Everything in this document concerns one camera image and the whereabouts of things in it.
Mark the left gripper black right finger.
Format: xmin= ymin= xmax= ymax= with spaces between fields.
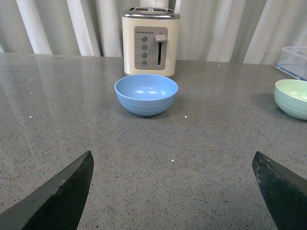
xmin=252 ymin=151 xmax=307 ymax=230

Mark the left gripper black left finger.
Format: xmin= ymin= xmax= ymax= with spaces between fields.
xmin=0 ymin=151 xmax=94 ymax=230

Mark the light green plastic bowl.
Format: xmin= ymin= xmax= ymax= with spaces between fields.
xmin=274 ymin=79 xmax=307 ymax=120

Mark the blue plastic bowl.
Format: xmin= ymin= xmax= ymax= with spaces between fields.
xmin=114 ymin=74 xmax=178 ymax=116

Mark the clear container with blue lid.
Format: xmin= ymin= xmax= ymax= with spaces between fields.
xmin=275 ymin=46 xmax=307 ymax=81

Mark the white pleated curtain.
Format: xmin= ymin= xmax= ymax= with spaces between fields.
xmin=0 ymin=0 xmax=307 ymax=65

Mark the cream two-slot toaster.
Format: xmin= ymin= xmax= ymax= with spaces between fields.
xmin=122 ymin=7 xmax=180 ymax=77

